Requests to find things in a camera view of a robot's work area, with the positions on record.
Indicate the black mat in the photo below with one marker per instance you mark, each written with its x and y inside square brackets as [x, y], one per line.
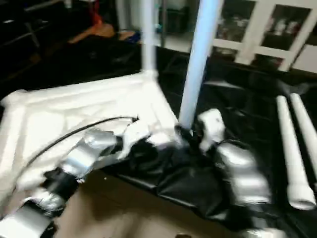
[198, 188]

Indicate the blue box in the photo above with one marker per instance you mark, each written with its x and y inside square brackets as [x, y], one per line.
[129, 35]

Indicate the white plastic table leg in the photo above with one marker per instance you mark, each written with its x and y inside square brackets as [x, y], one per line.
[306, 126]
[148, 34]
[198, 59]
[293, 148]

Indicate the white glass-door cabinet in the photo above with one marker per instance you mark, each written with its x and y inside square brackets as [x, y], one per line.
[267, 39]

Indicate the grey metal post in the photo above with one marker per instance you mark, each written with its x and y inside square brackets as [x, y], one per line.
[33, 34]

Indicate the white plastic table top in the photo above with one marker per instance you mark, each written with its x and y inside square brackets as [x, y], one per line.
[74, 109]

